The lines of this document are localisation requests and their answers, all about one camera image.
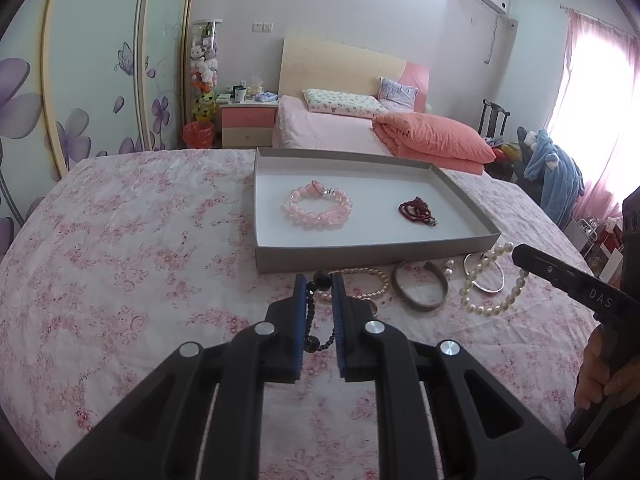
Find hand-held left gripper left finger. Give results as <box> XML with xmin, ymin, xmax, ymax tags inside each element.
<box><xmin>55</xmin><ymin>274</ymin><xmax>313</xmax><ymax>480</ymax></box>

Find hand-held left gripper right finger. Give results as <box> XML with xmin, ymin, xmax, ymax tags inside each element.
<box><xmin>327</xmin><ymin>272</ymin><xmax>583</xmax><ymax>480</ymax></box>

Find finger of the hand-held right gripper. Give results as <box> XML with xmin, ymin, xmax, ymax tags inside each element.
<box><xmin>512</xmin><ymin>243</ymin><xmax>626</xmax><ymax>311</ymax></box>

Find black bead bracelet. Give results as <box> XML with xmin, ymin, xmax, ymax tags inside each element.
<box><xmin>305</xmin><ymin>270</ymin><xmax>341</xmax><ymax>353</ymax></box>

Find pink pearl bracelet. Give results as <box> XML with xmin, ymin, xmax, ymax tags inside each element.
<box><xmin>329</xmin><ymin>267</ymin><xmax>391</xmax><ymax>305</ymax></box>

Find silver bangle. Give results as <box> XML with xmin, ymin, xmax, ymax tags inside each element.
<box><xmin>462</xmin><ymin>251</ymin><xmax>505</xmax><ymax>293</ymax></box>

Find white pearl necklace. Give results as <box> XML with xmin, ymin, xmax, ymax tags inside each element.
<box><xmin>460</xmin><ymin>242</ymin><xmax>530</xmax><ymax>317</ymax></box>

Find shallow grey cardboard box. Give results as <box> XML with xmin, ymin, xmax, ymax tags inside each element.
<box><xmin>253</xmin><ymin>147</ymin><xmax>502</xmax><ymax>274</ymax></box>

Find brown bangle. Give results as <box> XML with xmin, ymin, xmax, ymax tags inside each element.
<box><xmin>391</xmin><ymin>261</ymin><xmax>450</xmax><ymax>312</ymax></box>

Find person's right hand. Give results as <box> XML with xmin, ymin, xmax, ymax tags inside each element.
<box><xmin>575</xmin><ymin>325</ymin><xmax>640</xmax><ymax>409</ymax></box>

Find blue plush garment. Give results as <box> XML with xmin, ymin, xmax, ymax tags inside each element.
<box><xmin>522</xmin><ymin>130</ymin><xmax>586</xmax><ymax>228</ymax></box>

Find dark wooden chair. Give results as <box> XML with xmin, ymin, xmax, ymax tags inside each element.
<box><xmin>479</xmin><ymin>99</ymin><xmax>512</xmax><ymax>142</ymax></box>

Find pink floral cloth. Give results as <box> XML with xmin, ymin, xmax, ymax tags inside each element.
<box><xmin>0</xmin><ymin>147</ymin><xmax>601</xmax><ymax>480</ymax></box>

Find folded orange quilt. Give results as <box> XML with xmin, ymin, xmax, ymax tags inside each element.
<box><xmin>372</xmin><ymin>112</ymin><xmax>497</xmax><ymax>176</ymax></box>

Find bed with beige headboard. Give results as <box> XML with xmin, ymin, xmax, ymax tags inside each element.
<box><xmin>272</xmin><ymin>36</ymin><xmax>497</xmax><ymax>177</ymax></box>

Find pink curtain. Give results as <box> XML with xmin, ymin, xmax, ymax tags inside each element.
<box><xmin>545</xmin><ymin>10</ymin><xmax>640</xmax><ymax>226</ymax></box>

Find pink and beige nightstand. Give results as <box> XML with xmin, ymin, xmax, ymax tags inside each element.
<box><xmin>220</xmin><ymin>95</ymin><xmax>279</xmax><ymax>149</ymax></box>

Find red trash bin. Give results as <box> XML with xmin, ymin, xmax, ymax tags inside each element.
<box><xmin>182</xmin><ymin>121</ymin><xmax>216</xmax><ymax>149</ymax></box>

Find white floral pillow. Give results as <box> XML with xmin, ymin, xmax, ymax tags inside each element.
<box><xmin>302</xmin><ymin>88</ymin><xmax>390</xmax><ymax>120</ymax></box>

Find lilac pillow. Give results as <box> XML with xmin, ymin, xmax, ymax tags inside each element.
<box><xmin>377</xmin><ymin>77</ymin><xmax>419</xmax><ymax>113</ymax></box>

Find clear tube of plush toys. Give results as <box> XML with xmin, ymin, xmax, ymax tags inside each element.
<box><xmin>190</xmin><ymin>19</ymin><xmax>222</xmax><ymax>123</ymax></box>

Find floral sliding-door wardrobe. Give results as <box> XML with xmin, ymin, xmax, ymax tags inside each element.
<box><xmin>0</xmin><ymin>0</ymin><xmax>201</xmax><ymax>256</ymax></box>

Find pink bead bracelet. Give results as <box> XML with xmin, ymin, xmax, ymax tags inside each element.
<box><xmin>282</xmin><ymin>180</ymin><xmax>353</xmax><ymax>231</ymax></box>

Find dark red bead bracelet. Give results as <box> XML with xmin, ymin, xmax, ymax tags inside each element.
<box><xmin>398</xmin><ymin>197</ymin><xmax>437</xmax><ymax>226</ymax></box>

